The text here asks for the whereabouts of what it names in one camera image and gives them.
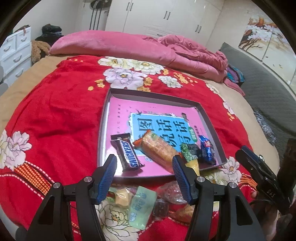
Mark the coat rack with bags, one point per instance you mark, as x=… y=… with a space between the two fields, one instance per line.
x=94 y=16

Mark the white wardrobe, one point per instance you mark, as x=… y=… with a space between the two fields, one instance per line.
x=150 y=16

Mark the colourful striped cloth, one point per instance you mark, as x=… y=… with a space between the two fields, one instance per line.
x=234 y=75

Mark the white drawer cabinet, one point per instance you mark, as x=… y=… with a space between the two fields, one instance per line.
x=16 y=53

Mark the clear red print packet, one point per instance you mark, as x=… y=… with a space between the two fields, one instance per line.
x=171 y=192

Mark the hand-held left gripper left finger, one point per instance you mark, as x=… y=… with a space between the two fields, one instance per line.
x=105 y=180

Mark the orange bread packet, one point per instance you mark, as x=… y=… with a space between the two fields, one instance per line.
x=157 y=148

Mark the green seaweed packet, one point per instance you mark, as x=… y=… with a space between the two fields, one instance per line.
x=190 y=151

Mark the silver crinkled plastic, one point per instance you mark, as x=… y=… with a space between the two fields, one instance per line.
x=264 y=127

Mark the small dark brown chocolate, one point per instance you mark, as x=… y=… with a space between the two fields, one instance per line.
x=160 y=208

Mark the dark cardboard tray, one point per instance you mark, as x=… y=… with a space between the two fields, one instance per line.
x=150 y=96

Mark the brown knitted blanket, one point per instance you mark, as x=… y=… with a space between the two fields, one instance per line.
x=39 y=49

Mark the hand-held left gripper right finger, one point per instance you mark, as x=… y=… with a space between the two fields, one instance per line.
x=182 y=180

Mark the brown chocolate bar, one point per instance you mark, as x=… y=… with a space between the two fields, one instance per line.
x=127 y=153

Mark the crumpled pink blanket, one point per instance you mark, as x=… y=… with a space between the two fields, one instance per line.
x=192 y=53

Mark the grey quilted headboard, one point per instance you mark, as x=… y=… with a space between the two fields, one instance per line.
x=261 y=88

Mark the black clothing pile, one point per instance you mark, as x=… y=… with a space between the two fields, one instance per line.
x=50 y=30

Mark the yellow wafer packet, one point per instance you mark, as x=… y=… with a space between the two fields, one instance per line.
x=193 y=165

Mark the blue cookie packet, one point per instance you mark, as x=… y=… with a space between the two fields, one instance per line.
x=207 y=148

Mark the light green pastry packet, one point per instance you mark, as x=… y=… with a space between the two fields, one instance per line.
x=141 y=208

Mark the pink book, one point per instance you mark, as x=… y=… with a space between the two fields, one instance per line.
x=120 y=115

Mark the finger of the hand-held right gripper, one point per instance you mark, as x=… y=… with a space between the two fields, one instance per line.
x=254 y=154
x=249 y=166

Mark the smooth pink quilt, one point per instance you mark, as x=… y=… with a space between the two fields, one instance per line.
x=104 y=46

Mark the floral wall painting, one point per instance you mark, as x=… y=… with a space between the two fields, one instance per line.
x=259 y=32

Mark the red floral blanket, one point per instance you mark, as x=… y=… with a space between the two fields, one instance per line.
x=57 y=115

